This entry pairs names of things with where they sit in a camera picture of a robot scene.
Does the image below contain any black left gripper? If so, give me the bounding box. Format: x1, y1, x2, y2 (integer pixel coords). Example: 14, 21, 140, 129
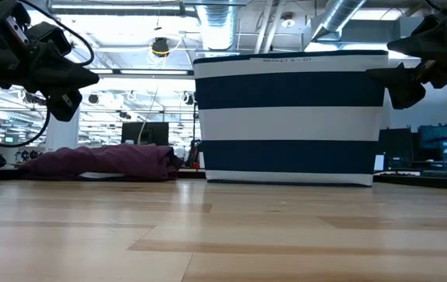
0, 22, 101, 122

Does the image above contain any navy white striped fabric basket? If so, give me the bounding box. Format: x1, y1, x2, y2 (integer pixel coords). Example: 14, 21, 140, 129
192, 49, 389, 188

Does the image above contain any white pillar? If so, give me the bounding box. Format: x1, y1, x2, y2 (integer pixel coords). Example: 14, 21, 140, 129
45, 107, 81, 152

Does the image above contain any teal lit monitor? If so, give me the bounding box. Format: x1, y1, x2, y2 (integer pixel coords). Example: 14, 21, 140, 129
416, 124, 447, 164

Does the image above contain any purple cloth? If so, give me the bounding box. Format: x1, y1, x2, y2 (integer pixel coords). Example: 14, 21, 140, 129
19, 143, 184, 182

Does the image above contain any dark computer monitor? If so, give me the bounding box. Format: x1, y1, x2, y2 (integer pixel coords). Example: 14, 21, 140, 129
378, 127, 415, 170

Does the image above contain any black computer monitor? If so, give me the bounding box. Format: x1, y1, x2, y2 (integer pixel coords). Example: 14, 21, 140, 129
121, 121, 170, 146

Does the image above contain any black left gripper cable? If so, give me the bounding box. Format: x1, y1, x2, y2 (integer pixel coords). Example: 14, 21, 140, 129
18, 0, 96, 67

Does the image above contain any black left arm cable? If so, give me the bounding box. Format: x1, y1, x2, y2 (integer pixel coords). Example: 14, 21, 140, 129
0, 92, 52, 149

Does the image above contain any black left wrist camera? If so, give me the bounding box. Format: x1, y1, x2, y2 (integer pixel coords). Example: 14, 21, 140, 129
0, 0, 32, 47

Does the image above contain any silver ventilation duct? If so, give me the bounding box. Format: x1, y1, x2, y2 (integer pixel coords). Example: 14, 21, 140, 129
195, 0, 240, 52
311, 0, 367, 42

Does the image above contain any black ceiling camera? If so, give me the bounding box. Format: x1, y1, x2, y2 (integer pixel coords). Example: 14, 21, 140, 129
151, 37, 171, 58

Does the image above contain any black table frame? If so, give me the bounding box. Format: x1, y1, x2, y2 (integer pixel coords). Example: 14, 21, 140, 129
0, 166, 447, 192

